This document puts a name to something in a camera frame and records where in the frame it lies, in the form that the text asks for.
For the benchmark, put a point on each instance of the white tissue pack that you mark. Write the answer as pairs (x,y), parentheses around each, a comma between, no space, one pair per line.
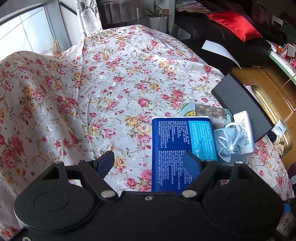
(242,118)

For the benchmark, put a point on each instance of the potted plant white pot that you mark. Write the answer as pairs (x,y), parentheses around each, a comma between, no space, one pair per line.
(158,14)

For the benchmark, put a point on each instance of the black triangular box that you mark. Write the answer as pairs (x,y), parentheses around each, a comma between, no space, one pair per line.
(235,97)

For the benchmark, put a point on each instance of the grey patterned cloth roll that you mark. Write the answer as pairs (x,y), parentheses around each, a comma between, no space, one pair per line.
(219,117)

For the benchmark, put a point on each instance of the light blue face mask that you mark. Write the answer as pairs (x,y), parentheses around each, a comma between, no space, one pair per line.
(229,141)

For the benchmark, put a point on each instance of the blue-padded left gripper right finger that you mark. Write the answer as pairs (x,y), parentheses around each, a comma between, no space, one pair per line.
(204,174)

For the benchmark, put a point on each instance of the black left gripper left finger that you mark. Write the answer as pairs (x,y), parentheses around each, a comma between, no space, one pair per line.
(93,174)

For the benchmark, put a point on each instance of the black leather sofa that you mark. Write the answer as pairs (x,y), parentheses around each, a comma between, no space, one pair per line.
(253,52)

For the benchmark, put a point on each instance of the floral bed sheet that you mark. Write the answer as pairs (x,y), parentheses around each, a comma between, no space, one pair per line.
(99,95)

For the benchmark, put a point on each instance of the patterned curtain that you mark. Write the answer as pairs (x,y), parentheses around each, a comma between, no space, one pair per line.
(88,17)

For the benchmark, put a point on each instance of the glass side table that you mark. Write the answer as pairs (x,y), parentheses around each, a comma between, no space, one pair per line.
(120,13)

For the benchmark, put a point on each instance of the red satin cushion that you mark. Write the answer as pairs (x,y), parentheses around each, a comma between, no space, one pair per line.
(237,24)

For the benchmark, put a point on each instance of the blue Tempo tissue box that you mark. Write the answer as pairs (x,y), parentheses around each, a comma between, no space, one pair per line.
(171,138)

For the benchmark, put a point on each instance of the white paper sheet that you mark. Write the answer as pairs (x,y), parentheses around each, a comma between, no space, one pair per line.
(219,49)

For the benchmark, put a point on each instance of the gold metal tray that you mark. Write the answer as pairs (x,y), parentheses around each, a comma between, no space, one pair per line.
(284,136)

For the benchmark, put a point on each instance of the green-edged coffee table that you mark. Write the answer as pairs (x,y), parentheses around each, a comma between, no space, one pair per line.
(281,59)

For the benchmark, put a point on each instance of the cartoon print drawstring pouch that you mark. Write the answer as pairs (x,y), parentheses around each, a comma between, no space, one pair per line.
(188,109)

